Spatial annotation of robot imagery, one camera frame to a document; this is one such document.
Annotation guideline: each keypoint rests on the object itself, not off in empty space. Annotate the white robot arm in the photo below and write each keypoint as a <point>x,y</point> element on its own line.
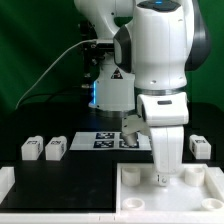
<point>142,78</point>

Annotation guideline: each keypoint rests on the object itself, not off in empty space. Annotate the white marker sheet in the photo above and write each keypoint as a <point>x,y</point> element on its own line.
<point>107,141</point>

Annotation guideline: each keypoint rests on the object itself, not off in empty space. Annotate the black camera on stand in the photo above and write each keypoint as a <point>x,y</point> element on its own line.
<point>93,52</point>

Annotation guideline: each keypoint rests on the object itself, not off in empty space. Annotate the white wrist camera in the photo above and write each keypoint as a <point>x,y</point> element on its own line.
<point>131,125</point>

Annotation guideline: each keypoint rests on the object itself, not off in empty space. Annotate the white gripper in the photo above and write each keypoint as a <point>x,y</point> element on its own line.
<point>165,117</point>

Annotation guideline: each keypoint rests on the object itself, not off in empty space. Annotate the white left obstacle wall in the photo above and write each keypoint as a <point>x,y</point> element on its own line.
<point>7,180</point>

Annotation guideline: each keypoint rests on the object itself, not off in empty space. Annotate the white front obstacle bar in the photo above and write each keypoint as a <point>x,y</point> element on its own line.
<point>140,218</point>

